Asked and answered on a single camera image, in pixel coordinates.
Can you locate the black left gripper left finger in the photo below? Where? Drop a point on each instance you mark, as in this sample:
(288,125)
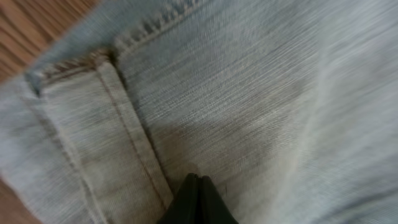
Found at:
(183,208)

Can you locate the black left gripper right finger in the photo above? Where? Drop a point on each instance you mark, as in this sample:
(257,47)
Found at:
(211,207)

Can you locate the light blue denim shorts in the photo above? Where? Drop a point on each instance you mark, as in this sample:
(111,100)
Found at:
(289,106)

